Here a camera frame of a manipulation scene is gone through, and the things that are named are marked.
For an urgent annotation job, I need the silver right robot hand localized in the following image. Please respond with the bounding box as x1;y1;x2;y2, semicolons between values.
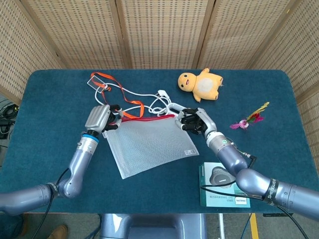
175;107;217;136

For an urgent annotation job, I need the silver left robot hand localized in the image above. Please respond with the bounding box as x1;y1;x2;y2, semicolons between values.
84;104;124;134

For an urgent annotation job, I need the clear mesh zipper pouch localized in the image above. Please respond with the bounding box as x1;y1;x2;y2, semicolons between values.
102;114;200;180

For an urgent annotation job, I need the clear plastic badge holder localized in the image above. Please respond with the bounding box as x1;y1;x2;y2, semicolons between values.
87;76;107;94

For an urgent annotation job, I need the yellow plush toy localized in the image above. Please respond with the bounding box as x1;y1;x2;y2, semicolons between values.
177;67;224;103

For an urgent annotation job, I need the colourful feather shuttlecock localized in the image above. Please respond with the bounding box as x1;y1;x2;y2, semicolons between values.
229;101;271;131

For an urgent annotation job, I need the blue carpet table cover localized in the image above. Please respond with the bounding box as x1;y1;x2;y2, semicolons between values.
0;69;319;215

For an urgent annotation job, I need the green Philips product box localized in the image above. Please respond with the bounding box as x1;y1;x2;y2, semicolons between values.
198;162;251;208

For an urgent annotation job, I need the woven rattan folding screen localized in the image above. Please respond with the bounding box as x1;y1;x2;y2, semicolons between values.
0;0;319;175

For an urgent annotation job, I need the grey-blue robot torso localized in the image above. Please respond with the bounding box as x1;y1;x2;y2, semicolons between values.
99;213;208;239

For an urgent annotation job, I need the brown shoe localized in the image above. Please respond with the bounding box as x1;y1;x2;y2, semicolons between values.
46;224;69;239

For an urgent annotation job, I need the orange lanyard strap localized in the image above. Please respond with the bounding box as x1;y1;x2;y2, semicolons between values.
90;72;146;120

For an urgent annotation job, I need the white steamer power cable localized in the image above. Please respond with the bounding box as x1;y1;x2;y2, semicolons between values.
94;83;175;118

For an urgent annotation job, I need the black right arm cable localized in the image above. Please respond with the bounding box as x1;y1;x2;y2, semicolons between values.
200;148;310;239

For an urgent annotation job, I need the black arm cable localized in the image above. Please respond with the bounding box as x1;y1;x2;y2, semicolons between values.
37;167;71;239
200;148;310;239

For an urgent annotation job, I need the black floor cable bundle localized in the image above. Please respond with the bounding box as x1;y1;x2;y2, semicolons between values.
0;99;20;140

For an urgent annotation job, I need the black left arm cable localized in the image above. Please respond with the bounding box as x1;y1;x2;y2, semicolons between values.
37;167;71;239

